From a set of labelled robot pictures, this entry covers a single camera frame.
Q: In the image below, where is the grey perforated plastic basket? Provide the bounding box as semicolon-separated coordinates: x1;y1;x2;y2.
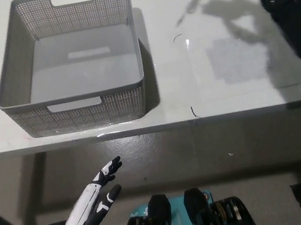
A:
0;0;153;145

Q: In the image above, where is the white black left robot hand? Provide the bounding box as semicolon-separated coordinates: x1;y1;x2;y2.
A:
30;155;133;225

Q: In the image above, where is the short dark wire scrap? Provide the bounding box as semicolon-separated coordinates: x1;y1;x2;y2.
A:
190;104;202;119

